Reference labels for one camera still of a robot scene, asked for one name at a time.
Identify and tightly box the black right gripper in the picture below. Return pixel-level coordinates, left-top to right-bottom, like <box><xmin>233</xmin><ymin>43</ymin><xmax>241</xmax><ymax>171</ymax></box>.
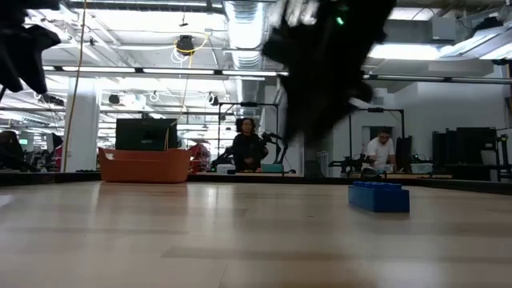
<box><xmin>262</xmin><ymin>23</ymin><xmax>385</xmax><ymax>141</ymax></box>

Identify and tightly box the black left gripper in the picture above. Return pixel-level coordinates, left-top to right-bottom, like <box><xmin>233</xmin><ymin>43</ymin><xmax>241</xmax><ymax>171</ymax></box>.
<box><xmin>0</xmin><ymin>23</ymin><xmax>62</xmax><ymax>95</ymax></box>

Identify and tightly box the blue studded brick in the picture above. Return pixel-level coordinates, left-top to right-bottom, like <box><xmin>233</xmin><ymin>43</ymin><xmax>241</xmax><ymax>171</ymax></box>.
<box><xmin>347</xmin><ymin>181</ymin><xmax>410</xmax><ymax>214</ymax></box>

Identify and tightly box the person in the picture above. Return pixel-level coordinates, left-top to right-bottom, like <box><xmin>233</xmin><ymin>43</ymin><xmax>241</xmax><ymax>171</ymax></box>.
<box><xmin>231</xmin><ymin>117</ymin><xmax>270</xmax><ymax>172</ymax></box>
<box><xmin>362</xmin><ymin>126</ymin><xmax>398</xmax><ymax>176</ymax></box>

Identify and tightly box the white column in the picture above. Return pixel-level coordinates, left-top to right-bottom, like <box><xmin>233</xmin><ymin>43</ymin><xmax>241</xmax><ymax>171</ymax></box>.
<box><xmin>62</xmin><ymin>78</ymin><xmax>101</xmax><ymax>173</ymax></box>

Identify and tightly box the red cart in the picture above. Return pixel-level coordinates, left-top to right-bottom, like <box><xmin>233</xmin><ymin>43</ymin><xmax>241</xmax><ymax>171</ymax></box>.
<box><xmin>187</xmin><ymin>142</ymin><xmax>212</xmax><ymax>173</ymax></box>

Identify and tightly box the black bar with light strips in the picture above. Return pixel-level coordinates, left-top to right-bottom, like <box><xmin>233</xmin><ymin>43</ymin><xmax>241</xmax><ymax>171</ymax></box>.
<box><xmin>42</xmin><ymin>63</ymin><xmax>512</xmax><ymax>86</ymax></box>

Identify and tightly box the black monitor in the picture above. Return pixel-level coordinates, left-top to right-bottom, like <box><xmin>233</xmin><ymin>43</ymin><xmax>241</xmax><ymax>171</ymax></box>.
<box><xmin>114</xmin><ymin>118</ymin><xmax>179</xmax><ymax>152</ymax></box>

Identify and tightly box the black ceiling dome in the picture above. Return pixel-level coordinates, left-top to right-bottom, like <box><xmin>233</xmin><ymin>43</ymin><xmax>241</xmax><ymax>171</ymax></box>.
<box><xmin>174</xmin><ymin>34</ymin><xmax>197</xmax><ymax>57</ymax></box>

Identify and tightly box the black rack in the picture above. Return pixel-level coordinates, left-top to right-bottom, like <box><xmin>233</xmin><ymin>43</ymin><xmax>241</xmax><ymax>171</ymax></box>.
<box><xmin>431</xmin><ymin>126</ymin><xmax>499</xmax><ymax>181</ymax></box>

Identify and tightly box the orange plastic bin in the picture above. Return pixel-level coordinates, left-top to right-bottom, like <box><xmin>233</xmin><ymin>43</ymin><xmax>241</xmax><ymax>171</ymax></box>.
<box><xmin>98</xmin><ymin>146</ymin><xmax>193</xmax><ymax>184</ymax></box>

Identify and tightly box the black gantry frame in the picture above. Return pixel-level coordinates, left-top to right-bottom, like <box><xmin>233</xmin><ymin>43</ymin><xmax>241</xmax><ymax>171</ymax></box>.
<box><xmin>348</xmin><ymin>106</ymin><xmax>406</xmax><ymax>173</ymax></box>
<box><xmin>217</xmin><ymin>102</ymin><xmax>280</xmax><ymax>173</ymax></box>

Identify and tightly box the silver ceiling duct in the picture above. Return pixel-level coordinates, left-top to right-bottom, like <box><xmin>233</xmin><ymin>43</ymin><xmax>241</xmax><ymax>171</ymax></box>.
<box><xmin>222</xmin><ymin>0</ymin><xmax>281</xmax><ymax>105</ymax></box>

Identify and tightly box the black aluminium table frame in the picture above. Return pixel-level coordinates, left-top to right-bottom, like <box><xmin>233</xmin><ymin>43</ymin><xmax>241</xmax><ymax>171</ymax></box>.
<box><xmin>0</xmin><ymin>170</ymin><xmax>512</xmax><ymax>197</ymax></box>

